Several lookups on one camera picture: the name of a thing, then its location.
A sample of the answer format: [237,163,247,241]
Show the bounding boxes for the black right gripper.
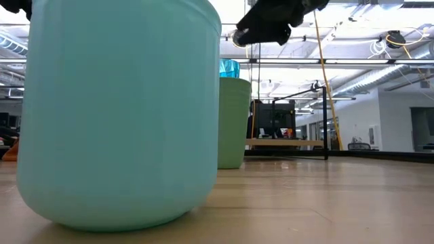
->
[236,0,330,47]

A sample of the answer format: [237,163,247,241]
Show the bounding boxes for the teal faceted plastic tumbler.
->
[219,58,241,79]

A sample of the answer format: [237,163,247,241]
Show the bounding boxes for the green plastic cup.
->
[218,77,252,170]

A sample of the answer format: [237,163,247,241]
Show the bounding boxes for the wooden shelf black metal legs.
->
[244,86,329,161]

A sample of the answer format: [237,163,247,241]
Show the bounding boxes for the ceiling strip light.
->
[220,58,434,66]

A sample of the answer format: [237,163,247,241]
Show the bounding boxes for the computer monitor on stand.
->
[253,101,296,140]

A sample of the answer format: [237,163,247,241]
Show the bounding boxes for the black office chair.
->
[347,136,373,152]

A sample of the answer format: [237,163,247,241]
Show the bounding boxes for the light blue mug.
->
[16,0,223,233]

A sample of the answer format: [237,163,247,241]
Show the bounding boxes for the orange cloth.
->
[1,138,20,162]

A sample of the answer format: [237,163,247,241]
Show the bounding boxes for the black ceiling cable reel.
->
[385,30,407,50]
[231,29,248,48]

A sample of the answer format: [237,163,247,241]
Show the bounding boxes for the black hanging cable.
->
[257,42,262,102]

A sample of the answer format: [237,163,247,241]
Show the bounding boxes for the yellow cable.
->
[313,9,344,152]

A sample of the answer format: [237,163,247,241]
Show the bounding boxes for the silver ventilation duct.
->
[330,63,434,98]
[0,35,28,57]

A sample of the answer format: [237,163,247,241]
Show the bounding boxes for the black aluminium rig frame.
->
[244,148,434,164]

